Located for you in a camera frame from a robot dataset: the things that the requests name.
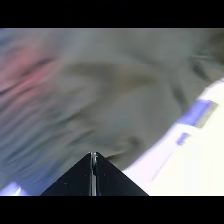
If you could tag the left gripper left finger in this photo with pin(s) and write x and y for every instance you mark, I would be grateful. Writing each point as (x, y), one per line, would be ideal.
(75, 181)

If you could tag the black garment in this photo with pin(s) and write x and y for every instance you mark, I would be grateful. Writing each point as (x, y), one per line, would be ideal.
(110, 90)

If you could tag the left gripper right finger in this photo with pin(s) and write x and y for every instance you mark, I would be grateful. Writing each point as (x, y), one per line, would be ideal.
(113, 181)

